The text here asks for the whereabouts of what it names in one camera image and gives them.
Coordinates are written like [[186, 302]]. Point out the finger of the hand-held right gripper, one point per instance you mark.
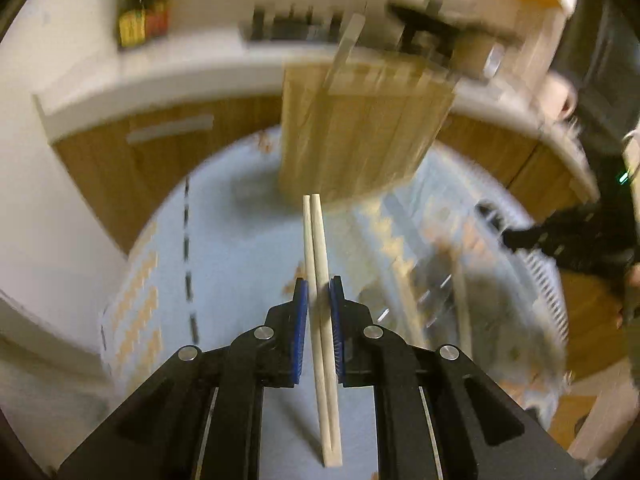
[[525, 237]]

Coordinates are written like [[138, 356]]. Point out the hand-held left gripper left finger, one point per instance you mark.
[[299, 332]]

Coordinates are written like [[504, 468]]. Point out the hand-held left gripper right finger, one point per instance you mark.
[[336, 332]]

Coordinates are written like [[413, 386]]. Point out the cream wooden chopstick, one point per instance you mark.
[[320, 240], [311, 240]]

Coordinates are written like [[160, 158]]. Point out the person's right hand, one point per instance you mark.
[[632, 295]]

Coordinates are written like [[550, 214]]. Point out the white dish rack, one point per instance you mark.
[[547, 295]]

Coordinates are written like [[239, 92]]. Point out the white mug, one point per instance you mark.
[[560, 97]]

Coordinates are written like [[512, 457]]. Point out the wooden slatted board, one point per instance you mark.
[[360, 135]]

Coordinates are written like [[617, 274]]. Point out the wooden kitchen cabinet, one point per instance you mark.
[[150, 170]]

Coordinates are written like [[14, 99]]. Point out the dark sauce bottles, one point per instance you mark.
[[142, 7]]

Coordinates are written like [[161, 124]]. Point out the wall knife rack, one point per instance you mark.
[[295, 25]]

